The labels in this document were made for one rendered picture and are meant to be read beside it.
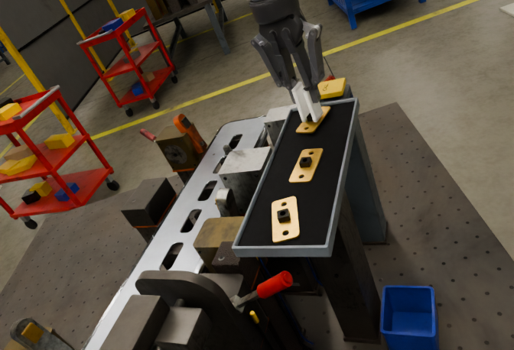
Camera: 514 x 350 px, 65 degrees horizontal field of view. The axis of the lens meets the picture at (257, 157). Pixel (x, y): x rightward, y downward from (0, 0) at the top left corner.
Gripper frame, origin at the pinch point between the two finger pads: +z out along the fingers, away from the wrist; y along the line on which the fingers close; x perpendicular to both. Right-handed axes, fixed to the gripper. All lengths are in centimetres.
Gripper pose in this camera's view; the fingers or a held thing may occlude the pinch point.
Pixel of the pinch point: (307, 102)
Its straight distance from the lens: 75.2
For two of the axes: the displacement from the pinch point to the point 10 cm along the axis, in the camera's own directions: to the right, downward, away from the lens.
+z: 3.5, 7.8, 5.2
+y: -7.9, -0.5, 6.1
